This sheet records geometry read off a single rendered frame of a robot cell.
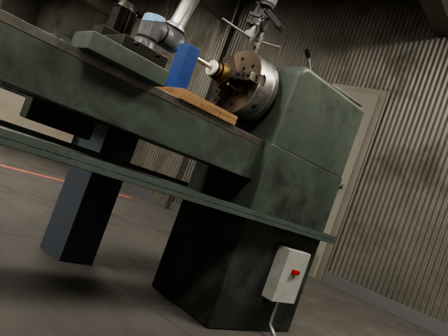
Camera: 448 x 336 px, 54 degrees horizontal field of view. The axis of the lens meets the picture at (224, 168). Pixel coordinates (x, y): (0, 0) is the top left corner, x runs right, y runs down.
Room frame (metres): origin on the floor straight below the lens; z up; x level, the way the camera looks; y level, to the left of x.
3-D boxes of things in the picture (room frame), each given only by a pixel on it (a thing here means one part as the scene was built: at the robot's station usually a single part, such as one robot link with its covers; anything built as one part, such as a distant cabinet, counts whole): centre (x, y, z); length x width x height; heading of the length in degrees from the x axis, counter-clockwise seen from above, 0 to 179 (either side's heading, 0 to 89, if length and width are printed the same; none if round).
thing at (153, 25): (2.28, 0.60, 1.27); 0.13 x 0.12 x 0.14; 143
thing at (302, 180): (2.31, -0.23, 0.43); 0.60 x 0.48 x 0.86; 132
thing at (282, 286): (2.02, -0.58, 0.22); 0.42 x 0.18 x 0.44; 42
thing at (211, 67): (1.86, 0.24, 1.08); 0.13 x 0.07 x 0.07; 132
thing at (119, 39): (1.62, 0.52, 0.95); 0.43 x 0.18 x 0.04; 42
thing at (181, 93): (1.85, 0.25, 0.88); 0.36 x 0.30 x 0.04; 42
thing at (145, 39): (2.27, 0.61, 1.15); 0.15 x 0.15 x 0.10
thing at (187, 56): (1.80, 0.30, 1.00); 0.08 x 0.06 x 0.23; 42
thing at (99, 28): (1.69, 0.55, 1.00); 0.20 x 0.10 x 0.05; 132
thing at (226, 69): (1.93, 0.16, 1.08); 0.09 x 0.09 x 0.09; 42
